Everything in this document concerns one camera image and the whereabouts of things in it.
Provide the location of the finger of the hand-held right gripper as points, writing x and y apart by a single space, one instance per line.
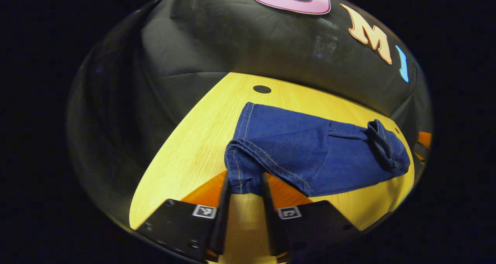
425 139

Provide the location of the black backdrop cloth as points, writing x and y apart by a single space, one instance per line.
232 39

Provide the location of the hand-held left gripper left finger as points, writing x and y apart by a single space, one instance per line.
221 225

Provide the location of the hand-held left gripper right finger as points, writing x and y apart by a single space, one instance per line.
271 225

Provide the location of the blue jeans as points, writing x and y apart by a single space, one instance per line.
302 151

